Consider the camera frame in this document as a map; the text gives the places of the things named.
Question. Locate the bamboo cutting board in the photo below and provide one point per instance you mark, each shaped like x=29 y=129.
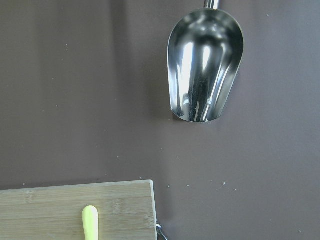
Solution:
x=126 y=211

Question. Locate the yellow plastic knife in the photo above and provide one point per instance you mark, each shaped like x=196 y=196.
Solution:
x=90 y=222

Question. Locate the steel metal scoop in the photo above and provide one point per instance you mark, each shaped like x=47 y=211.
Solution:
x=204 y=53

